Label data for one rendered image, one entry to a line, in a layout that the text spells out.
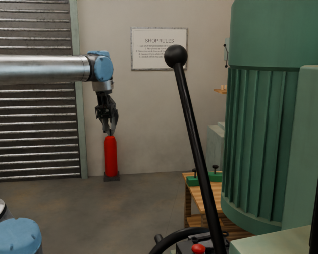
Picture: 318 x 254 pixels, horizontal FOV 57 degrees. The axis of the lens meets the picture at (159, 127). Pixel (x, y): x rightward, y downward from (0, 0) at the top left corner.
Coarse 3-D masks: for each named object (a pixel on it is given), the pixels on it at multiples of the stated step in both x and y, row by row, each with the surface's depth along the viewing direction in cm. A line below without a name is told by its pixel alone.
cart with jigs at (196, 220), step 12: (216, 168) 211; (192, 180) 204; (216, 180) 212; (192, 192) 197; (216, 192) 197; (216, 204) 181; (192, 216) 232; (204, 216) 177; (228, 228) 213; (240, 228) 213; (228, 240) 199
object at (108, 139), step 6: (108, 138) 329; (114, 138) 332; (108, 144) 329; (114, 144) 331; (108, 150) 331; (114, 150) 333; (108, 156) 332; (114, 156) 334; (108, 162) 334; (114, 162) 336; (108, 168) 336; (114, 168) 337; (108, 174) 338; (114, 174) 339; (108, 180) 337; (114, 180) 338
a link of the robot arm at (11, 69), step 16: (0, 64) 80; (16, 64) 83; (32, 64) 86; (48, 64) 90; (64, 64) 94; (80, 64) 98; (96, 64) 101; (112, 64) 107; (0, 80) 81; (16, 80) 84; (32, 80) 88; (48, 80) 92; (64, 80) 96; (80, 80) 102; (96, 80) 106
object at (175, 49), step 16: (176, 48) 42; (176, 64) 42; (176, 80) 42; (192, 112) 39; (192, 128) 38; (192, 144) 38; (208, 176) 37; (208, 192) 36; (208, 208) 35; (208, 224) 35
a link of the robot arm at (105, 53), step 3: (90, 51) 120; (93, 51) 120; (96, 51) 120; (99, 51) 120; (102, 51) 120; (105, 51) 122; (90, 54) 120; (93, 54) 120; (96, 54) 120; (99, 54) 120; (102, 54) 120; (105, 54) 121; (108, 54) 123; (108, 57) 123; (111, 78) 125; (93, 81) 124; (96, 81) 123
